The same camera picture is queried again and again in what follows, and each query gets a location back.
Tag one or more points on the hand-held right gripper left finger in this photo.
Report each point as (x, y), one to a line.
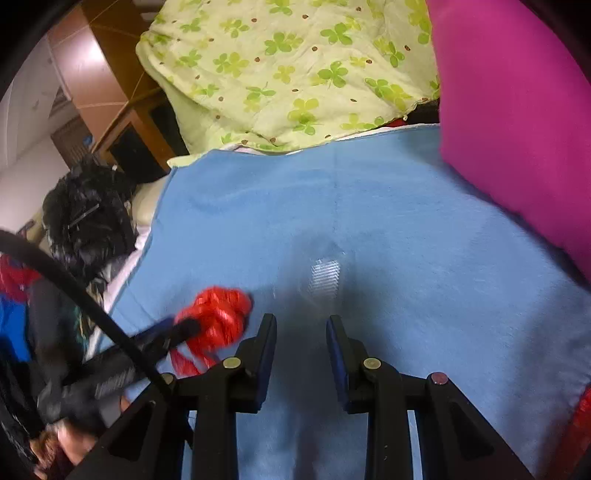
(265, 364)

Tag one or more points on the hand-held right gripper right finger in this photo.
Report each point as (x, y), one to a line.
(336, 364)

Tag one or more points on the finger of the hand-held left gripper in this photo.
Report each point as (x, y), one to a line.
(180, 328)

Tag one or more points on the red knitted item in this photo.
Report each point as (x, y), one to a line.
(217, 314)

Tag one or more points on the clear plastic wrapper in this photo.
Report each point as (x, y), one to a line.
(325, 274)

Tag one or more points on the person's left hand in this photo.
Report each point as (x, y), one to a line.
(76, 445)

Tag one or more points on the red and blue cloth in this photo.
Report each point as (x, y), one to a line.
(16, 304)

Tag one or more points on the beige cushion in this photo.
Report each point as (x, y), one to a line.
(147, 203)

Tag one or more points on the light blue blanket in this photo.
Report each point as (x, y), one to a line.
(415, 230)

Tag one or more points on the bamboo window blind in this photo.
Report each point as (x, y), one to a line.
(69, 138)

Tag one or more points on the red fabric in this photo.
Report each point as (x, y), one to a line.
(579, 438)

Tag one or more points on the green clover print blanket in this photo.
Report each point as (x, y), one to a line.
(277, 69)

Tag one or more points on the wooden cabinet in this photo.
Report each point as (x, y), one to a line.
(92, 60)

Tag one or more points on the pink pillow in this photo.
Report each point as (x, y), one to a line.
(508, 115)

